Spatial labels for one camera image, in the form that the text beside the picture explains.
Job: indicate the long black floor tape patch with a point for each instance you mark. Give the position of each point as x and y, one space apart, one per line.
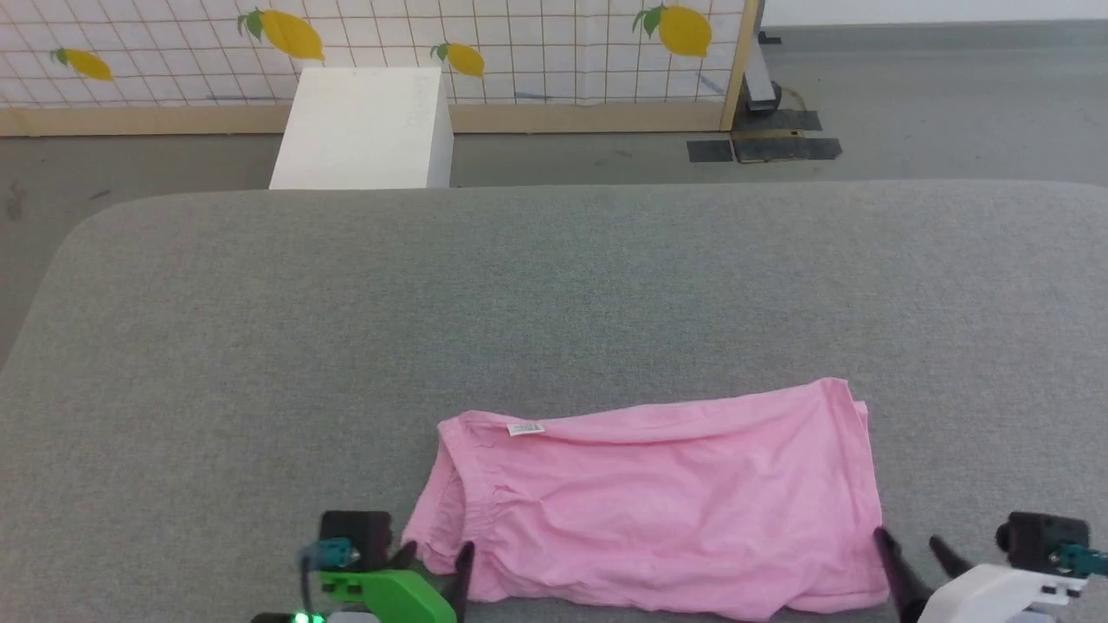
788 150

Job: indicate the small black floor tape patch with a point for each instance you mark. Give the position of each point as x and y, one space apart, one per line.
710 150

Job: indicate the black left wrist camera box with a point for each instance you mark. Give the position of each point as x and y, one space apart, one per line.
368 532

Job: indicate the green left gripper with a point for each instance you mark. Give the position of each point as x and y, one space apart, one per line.
398 597

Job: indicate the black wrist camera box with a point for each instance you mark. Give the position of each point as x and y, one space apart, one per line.
1034 536
368 532

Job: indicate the white rectangular box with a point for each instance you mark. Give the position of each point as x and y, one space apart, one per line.
363 130

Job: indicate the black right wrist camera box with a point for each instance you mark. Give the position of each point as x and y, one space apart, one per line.
1034 536

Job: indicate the black floor mat under foot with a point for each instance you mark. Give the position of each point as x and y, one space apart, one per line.
783 120

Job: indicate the grey fabric sofa cushion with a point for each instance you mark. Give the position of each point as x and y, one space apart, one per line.
554 294

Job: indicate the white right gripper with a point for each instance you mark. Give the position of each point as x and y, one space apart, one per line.
987 597

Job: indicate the pink cloth garment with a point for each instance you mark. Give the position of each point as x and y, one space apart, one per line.
658 502

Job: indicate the lemon print partition screen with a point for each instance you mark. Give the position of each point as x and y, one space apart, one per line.
537 52

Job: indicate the grey metal partition foot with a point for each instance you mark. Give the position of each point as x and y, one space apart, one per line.
760 82

